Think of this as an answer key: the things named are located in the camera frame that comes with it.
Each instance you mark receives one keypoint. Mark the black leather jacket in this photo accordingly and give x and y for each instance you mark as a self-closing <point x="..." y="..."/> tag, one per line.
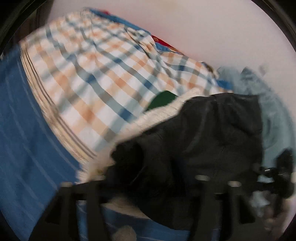
<point x="173" y="170"/>

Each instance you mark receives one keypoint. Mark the white fluffy folded garment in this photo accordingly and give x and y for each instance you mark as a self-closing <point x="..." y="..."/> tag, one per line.
<point x="148" y="120"/>

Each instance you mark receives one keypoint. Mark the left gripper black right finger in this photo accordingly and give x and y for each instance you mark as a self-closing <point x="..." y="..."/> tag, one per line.
<point x="225" y="212"/>

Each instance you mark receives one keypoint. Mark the blue striped plaid bed sheet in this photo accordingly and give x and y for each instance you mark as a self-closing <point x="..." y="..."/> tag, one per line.
<point x="67" y="90"/>

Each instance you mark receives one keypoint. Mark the dark green folded garment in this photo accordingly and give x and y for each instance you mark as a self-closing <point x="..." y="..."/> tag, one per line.
<point x="162" y="99"/>

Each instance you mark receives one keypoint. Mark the teal blue crumpled blanket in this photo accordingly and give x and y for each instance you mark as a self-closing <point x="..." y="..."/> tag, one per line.
<point x="278" y="127"/>

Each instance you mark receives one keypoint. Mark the red patterned under sheet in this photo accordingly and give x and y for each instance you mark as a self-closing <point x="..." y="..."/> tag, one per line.
<point x="165" y="44"/>

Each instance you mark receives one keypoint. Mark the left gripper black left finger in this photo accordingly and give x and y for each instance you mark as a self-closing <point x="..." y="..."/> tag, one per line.
<point x="59" y="221"/>

